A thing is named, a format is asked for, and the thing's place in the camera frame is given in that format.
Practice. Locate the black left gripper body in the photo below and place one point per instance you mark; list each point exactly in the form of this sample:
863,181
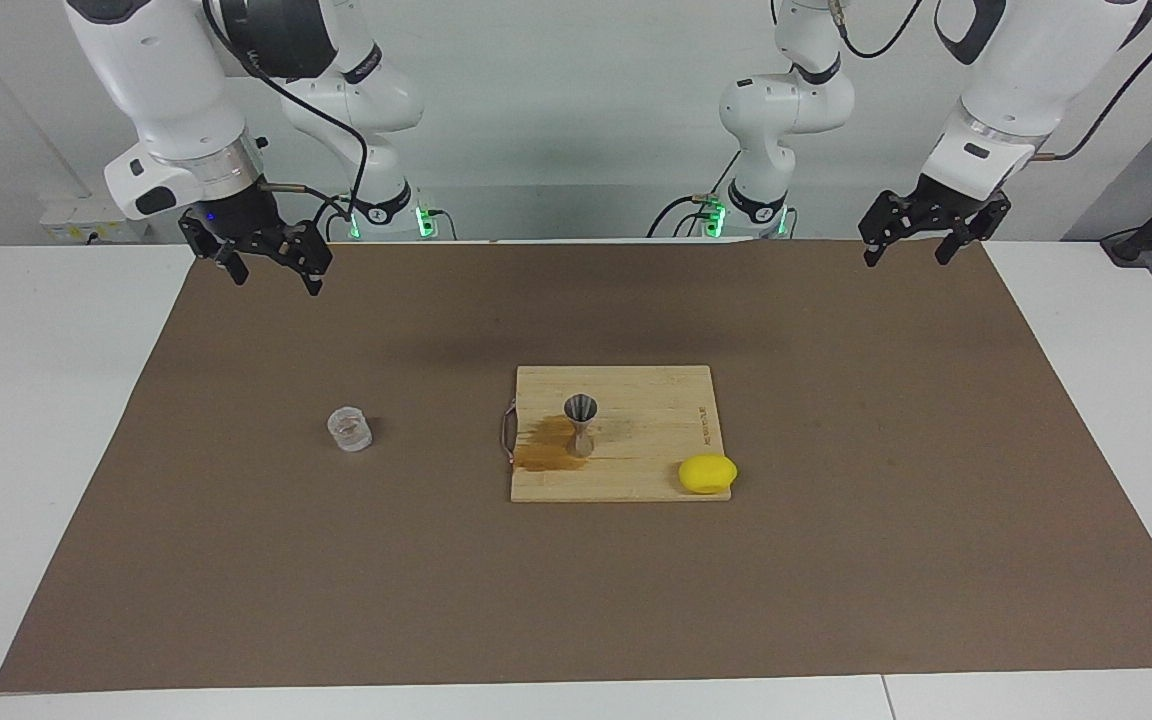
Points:
941,205

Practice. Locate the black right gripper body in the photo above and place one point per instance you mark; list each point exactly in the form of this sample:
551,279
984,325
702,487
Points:
231,225

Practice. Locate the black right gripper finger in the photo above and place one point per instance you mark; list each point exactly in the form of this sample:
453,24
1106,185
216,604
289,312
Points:
308,250
229,262

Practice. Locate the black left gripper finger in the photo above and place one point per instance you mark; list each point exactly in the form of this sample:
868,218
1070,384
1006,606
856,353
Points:
881,220
981,228

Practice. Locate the small clear glass cup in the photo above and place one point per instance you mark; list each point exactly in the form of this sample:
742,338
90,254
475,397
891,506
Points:
350,430

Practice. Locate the steel double jigger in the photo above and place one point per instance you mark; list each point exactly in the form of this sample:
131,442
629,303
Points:
581,435

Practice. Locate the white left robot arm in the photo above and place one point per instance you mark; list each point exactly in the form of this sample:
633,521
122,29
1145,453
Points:
1026,70

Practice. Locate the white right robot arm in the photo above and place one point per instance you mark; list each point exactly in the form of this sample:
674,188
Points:
166,80

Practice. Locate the bamboo cutting board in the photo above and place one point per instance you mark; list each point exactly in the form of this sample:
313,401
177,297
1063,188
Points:
656,420

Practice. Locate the yellow lemon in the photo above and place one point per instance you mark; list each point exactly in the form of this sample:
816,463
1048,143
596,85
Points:
708,474

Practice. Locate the brown table mat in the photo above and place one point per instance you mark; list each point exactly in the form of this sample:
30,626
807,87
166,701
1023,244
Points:
576,600

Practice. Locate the white wall socket strip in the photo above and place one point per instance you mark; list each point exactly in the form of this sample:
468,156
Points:
76,225

